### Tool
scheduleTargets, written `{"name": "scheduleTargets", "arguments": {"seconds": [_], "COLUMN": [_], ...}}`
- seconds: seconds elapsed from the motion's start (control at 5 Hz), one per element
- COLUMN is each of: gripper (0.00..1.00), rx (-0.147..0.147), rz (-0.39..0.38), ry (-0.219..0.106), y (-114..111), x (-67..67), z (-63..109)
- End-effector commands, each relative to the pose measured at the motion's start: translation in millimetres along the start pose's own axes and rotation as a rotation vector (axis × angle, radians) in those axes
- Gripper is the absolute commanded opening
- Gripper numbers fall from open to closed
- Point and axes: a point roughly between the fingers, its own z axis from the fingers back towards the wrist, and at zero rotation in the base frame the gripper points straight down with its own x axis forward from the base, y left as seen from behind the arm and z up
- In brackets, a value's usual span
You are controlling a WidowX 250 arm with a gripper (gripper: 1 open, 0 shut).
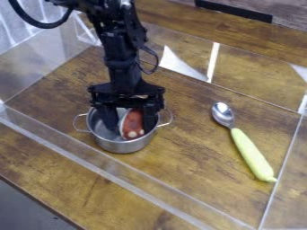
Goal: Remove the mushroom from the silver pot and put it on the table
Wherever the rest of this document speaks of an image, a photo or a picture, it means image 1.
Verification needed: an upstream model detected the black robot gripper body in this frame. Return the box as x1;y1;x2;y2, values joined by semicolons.
89;57;166;111

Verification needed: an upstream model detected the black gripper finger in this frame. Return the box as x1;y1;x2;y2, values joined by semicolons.
143;104;157;133
98;105;119;131

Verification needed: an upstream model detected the red toy mushroom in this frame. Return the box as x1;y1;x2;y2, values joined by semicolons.
119;109;146;140

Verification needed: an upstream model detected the small silver pot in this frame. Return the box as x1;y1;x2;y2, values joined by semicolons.
74;108;173;154

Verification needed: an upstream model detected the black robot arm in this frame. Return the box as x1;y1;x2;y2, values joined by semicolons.
49;0;166;131

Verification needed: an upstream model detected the clear acrylic barrier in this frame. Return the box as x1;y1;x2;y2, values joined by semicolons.
0;0;307;230

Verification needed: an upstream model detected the black bar in background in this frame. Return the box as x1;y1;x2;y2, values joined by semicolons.
195;0;274;23

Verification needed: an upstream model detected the spoon with yellow handle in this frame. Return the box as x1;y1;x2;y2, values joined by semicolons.
213;102;278;182

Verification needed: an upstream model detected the black cable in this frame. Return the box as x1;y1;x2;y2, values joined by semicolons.
7;0;77;30

